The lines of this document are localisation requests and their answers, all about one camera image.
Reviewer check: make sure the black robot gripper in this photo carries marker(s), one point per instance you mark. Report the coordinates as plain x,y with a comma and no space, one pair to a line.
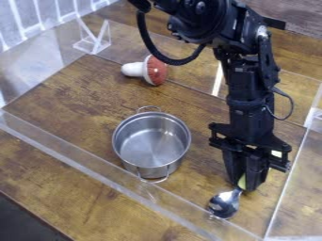
251,148

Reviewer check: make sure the green handled metal spoon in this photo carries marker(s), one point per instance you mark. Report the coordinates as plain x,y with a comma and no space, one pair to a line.
223,205

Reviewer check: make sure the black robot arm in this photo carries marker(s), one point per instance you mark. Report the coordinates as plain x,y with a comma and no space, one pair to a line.
228,27

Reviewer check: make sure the stainless steel pot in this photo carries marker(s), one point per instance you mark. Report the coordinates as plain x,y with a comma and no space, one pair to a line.
149,142

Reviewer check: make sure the red white toy mushroom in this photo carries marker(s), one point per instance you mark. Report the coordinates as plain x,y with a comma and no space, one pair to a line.
150,69

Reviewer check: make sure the black bar on table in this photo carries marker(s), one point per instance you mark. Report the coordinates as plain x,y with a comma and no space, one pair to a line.
275,23

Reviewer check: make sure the clear acrylic triangular bracket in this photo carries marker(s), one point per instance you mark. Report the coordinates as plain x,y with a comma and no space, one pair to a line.
90,43

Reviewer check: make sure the clear acrylic enclosure wall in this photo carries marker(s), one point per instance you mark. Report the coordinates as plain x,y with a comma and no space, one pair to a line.
37,33

